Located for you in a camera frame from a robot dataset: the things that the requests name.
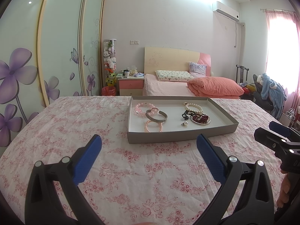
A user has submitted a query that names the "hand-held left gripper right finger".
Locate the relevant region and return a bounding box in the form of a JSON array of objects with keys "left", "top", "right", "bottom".
[{"left": 196, "top": 133, "right": 275, "bottom": 225}]

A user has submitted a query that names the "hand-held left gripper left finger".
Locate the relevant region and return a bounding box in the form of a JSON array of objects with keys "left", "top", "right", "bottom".
[{"left": 24, "top": 134, "right": 106, "bottom": 225}]

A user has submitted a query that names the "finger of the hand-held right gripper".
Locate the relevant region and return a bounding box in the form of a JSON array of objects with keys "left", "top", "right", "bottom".
[
  {"left": 269, "top": 121, "right": 300, "bottom": 142},
  {"left": 254, "top": 127, "right": 285, "bottom": 157}
]

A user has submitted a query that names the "thin silver bangle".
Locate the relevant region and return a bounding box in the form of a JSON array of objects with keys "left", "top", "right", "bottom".
[{"left": 190, "top": 115, "right": 211, "bottom": 125}]

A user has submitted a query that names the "dark red bead necklace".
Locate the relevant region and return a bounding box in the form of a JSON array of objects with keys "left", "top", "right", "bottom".
[{"left": 191, "top": 113, "right": 210, "bottom": 122}]

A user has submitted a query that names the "grey cardboard tray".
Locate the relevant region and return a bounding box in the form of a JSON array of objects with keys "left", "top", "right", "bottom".
[{"left": 127, "top": 96, "right": 239, "bottom": 144}]

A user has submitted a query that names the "white pearl bracelet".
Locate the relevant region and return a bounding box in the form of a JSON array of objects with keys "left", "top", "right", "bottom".
[{"left": 184, "top": 102, "right": 203, "bottom": 114}]

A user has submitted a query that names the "silver cuff bangle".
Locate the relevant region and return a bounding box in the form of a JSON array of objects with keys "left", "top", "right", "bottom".
[{"left": 145, "top": 109, "right": 168, "bottom": 124}]

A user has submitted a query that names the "pink pearl bracelet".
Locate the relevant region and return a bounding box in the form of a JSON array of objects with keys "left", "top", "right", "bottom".
[{"left": 145, "top": 119, "right": 163, "bottom": 133}]

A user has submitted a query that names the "chunky pink bead bracelet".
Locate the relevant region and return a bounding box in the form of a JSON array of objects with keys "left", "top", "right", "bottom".
[{"left": 134, "top": 102, "right": 160, "bottom": 117}]

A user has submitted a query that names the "person's right hand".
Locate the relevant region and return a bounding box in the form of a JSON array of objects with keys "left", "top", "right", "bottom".
[{"left": 277, "top": 175, "right": 290, "bottom": 206}]

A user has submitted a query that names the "dark office chair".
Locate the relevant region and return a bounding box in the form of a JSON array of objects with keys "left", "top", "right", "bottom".
[{"left": 252, "top": 74, "right": 282, "bottom": 113}]

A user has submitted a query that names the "blue plush garment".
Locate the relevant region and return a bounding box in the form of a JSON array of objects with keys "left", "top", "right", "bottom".
[{"left": 256, "top": 73, "right": 287, "bottom": 119}]

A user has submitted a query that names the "heap of colourful toys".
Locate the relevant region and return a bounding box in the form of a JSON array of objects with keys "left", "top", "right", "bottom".
[{"left": 240, "top": 82, "right": 256, "bottom": 95}]

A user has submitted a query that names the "pink curtain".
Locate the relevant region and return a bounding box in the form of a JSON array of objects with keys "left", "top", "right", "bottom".
[{"left": 265, "top": 9, "right": 300, "bottom": 122}]

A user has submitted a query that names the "dark wooden chair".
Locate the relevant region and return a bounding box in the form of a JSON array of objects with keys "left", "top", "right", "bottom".
[{"left": 236, "top": 65, "right": 249, "bottom": 85}]

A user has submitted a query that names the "red waste bin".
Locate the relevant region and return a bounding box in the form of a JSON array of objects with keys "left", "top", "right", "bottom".
[{"left": 102, "top": 86, "right": 116, "bottom": 96}]

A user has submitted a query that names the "folded orange quilt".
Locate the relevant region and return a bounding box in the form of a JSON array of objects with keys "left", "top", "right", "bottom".
[{"left": 187, "top": 76, "right": 244, "bottom": 97}]

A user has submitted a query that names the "yellow plush toy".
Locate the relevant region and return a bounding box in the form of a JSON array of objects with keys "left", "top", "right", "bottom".
[{"left": 106, "top": 73, "right": 117, "bottom": 86}]

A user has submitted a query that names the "pink and cream nightstand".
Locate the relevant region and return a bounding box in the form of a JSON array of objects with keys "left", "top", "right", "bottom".
[{"left": 118, "top": 76, "right": 144, "bottom": 96}]

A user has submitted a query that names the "lavender pillow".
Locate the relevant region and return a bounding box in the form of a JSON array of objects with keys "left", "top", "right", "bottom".
[{"left": 189, "top": 62, "right": 207, "bottom": 77}]

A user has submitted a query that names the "white patterned pillow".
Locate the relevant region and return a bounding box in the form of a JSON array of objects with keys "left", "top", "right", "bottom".
[{"left": 155, "top": 70, "right": 194, "bottom": 82}]

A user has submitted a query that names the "clear plush toy display tube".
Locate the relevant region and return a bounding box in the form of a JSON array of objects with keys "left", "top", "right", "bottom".
[{"left": 103, "top": 39, "right": 117, "bottom": 87}]

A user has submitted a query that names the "bed with cream headboard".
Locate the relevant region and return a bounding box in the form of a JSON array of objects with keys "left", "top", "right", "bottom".
[{"left": 142, "top": 46, "right": 241, "bottom": 99}]

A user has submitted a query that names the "wardrobe with purple flower doors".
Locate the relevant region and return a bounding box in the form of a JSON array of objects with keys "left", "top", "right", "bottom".
[{"left": 0, "top": 0, "right": 105, "bottom": 149}]

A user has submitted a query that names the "white air conditioner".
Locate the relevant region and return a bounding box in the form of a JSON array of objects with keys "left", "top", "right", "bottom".
[{"left": 212, "top": 1, "right": 239, "bottom": 22}]

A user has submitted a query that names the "white wire rack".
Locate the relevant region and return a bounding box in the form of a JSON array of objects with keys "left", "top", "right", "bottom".
[{"left": 285, "top": 109, "right": 296, "bottom": 125}]

